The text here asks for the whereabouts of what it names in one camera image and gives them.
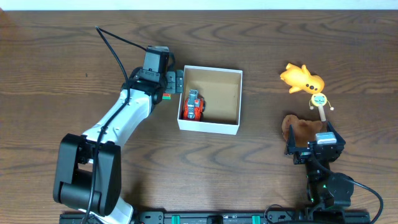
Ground multicoloured puzzle cube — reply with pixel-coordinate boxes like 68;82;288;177
162;93;171;100

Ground white cardboard box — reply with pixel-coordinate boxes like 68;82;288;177
177;65;243;135

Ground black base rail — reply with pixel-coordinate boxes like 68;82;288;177
58;210;371;224

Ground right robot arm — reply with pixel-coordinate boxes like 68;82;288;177
285;123;354;223

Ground wooden cat rattle drum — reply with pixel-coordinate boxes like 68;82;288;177
308;93;334;122

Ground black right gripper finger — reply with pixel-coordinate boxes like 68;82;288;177
285;124;296;150
326;121;345;144

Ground red toy truck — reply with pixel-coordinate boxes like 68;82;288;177
183;90;205;121

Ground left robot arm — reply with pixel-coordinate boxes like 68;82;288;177
53;46;183;223

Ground brown plush toy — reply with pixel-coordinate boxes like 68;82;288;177
282;114;323;147

